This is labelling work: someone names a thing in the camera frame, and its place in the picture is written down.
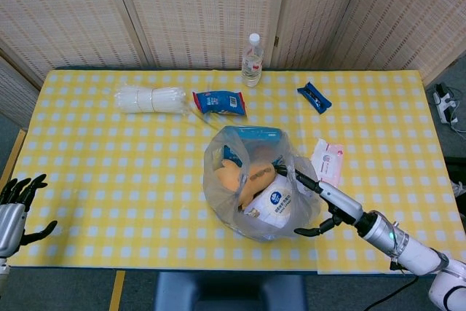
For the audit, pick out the transparent plastic bag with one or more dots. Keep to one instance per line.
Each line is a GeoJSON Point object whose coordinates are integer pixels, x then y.
{"type": "Point", "coordinates": [225, 194]}

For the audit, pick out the clear plastic water bottle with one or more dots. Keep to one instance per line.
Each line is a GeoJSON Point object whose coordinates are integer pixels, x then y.
{"type": "Point", "coordinates": [252, 63]}

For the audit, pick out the bundle of white straws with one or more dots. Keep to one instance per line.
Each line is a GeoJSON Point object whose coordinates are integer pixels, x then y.
{"type": "Point", "coordinates": [145, 99]}

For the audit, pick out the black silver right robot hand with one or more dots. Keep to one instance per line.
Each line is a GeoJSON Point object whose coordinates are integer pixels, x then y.
{"type": "Point", "coordinates": [340, 201]}

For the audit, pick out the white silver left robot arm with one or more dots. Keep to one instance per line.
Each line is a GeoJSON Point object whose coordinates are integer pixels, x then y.
{"type": "Point", "coordinates": [3, 267]}

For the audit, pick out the white grey shoe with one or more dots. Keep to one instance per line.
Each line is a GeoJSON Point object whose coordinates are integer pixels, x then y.
{"type": "Point", "coordinates": [460, 189]}

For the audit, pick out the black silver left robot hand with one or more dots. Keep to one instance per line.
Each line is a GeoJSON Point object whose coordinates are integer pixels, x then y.
{"type": "Point", "coordinates": [11, 223]}

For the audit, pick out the white power strip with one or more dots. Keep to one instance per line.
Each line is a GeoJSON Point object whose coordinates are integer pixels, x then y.
{"type": "Point", "coordinates": [442, 103]}

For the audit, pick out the pink wet wipes pack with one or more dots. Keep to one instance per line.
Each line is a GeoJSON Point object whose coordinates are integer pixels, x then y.
{"type": "Point", "coordinates": [329, 161]}

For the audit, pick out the yellow white checked tablecloth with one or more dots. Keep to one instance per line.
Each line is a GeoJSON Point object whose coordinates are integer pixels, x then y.
{"type": "Point", "coordinates": [127, 180]}

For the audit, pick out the dark blue snack bar wrapper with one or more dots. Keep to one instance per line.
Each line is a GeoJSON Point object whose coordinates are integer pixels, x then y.
{"type": "Point", "coordinates": [315, 98]}

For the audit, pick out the orange plush toy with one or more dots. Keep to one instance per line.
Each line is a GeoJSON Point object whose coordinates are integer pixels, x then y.
{"type": "Point", "coordinates": [251, 180]}

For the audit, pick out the white tissue pack blue logo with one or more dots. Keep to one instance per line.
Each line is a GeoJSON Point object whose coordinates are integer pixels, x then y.
{"type": "Point", "coordinates": [273, 205]}

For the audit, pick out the beige woven folding screen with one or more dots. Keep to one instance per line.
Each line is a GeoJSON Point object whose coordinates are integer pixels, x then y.
{"type": "Point", "coordinates": [200, 8]}

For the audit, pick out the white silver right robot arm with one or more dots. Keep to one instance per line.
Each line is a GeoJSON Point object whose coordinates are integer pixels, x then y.
{"type": "Point", "coordinates": [411, 249]}

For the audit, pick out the blue snack packet with barcode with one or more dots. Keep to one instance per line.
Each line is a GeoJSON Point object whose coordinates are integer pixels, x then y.
{"type": "Point", "coordinates": [218, 102]}

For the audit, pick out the blue box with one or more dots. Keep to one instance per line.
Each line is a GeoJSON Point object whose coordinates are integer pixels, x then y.
{"type": "Point", "coordinates": [255, 134]}

